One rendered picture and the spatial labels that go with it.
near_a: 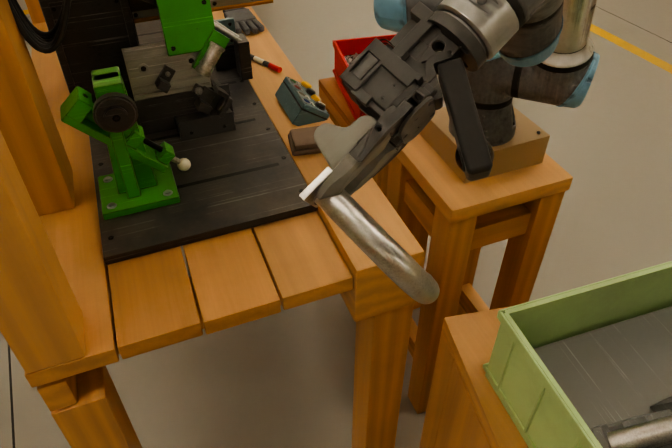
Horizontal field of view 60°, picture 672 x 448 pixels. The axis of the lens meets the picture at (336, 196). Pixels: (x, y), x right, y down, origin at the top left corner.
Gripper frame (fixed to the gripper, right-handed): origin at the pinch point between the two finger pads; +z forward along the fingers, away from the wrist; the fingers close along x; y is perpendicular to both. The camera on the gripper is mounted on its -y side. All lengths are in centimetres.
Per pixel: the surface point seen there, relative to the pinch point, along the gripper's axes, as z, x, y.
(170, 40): 3, -57, 67
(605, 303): -17, -50, -34
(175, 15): -2, -55, 69
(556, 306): -11, -43, -28
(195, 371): 78, -128, 26
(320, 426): 58, -124, -15
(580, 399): -2, -44, -40
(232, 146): 11, -67, 43
